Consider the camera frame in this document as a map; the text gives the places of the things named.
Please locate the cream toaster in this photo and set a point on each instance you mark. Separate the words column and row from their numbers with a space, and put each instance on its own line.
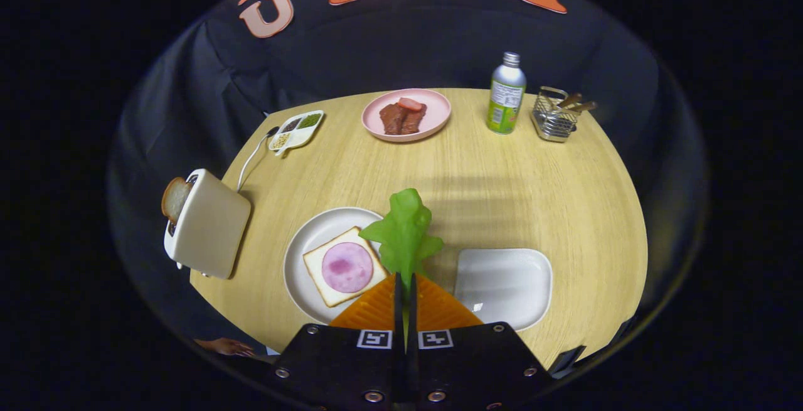
column 210, row 229

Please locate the white round plate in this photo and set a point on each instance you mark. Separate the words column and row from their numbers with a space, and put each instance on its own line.
column 307, row 235

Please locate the white bread slice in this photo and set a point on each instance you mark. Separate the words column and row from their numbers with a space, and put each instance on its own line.
column 355, row 238

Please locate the brown braised meat piece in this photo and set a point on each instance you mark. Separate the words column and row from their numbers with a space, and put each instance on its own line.
column 390, row 120
column 415, row 121

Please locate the white divided condiment tray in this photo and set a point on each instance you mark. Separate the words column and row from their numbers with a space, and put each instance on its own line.
column 295, row 135

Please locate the red sausage piece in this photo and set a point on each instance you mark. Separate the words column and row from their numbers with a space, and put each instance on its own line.
column 410, row 104

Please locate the green lettuce leaf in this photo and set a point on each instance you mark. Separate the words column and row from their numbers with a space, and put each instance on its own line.
column 404, row 229

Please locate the silver bottle with green label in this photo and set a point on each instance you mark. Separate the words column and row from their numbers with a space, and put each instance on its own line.
column 505, row 100

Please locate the pink round plate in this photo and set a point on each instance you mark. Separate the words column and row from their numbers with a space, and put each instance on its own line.
column 437, row 116

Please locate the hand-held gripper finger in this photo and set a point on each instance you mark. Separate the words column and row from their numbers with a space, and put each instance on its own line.
column 398, row 314
column 413, row 317

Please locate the pink ham slice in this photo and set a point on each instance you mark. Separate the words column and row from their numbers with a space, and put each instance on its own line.
column 347, row 268

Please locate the toasted bread slice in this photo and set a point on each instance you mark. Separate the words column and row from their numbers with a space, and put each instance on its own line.
column 174, row 199

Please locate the white rectangular plate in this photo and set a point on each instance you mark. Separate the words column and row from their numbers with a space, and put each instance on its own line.
column 502, row 285

